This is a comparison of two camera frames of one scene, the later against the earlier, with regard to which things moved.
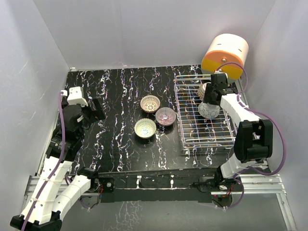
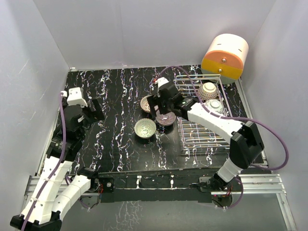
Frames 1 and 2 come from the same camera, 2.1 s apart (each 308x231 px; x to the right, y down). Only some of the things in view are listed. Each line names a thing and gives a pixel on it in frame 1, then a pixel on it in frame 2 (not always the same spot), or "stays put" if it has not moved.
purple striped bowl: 165,116 stays put
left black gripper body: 89,116 stays put
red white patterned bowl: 209,110 stays put
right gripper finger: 207,94 to 152,99
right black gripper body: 212,90 to 163,107
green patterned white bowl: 145,128 stays put
